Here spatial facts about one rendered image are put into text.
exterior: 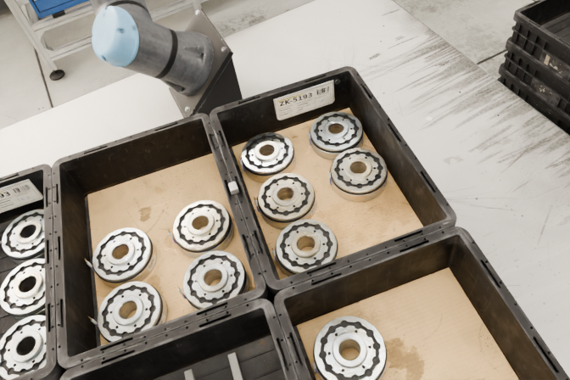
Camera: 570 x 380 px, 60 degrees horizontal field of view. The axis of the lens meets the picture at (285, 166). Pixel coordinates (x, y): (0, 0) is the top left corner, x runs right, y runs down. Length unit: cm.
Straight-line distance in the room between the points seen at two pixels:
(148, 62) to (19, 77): 197
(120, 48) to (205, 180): 32
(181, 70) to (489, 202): 72
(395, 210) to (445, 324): 21
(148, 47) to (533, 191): 85
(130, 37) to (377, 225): 62
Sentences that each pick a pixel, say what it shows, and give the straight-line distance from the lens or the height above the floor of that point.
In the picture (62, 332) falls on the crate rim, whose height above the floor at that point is 93.
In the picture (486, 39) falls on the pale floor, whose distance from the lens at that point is 263.
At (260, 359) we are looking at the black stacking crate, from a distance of 79.
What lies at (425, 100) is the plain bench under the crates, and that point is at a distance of 126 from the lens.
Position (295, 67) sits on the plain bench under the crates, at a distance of 136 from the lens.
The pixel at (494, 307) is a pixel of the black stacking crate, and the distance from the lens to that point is 76.
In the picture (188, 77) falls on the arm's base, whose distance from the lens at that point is 115.
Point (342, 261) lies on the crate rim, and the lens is 72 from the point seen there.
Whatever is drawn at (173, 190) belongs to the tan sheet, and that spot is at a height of 83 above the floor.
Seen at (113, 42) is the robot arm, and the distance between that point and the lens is 108.
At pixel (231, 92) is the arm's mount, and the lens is 119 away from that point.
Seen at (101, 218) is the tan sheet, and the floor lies 83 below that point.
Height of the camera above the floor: 157
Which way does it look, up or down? 51 degrees down
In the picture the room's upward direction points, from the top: 11 degrees counter-clockwise
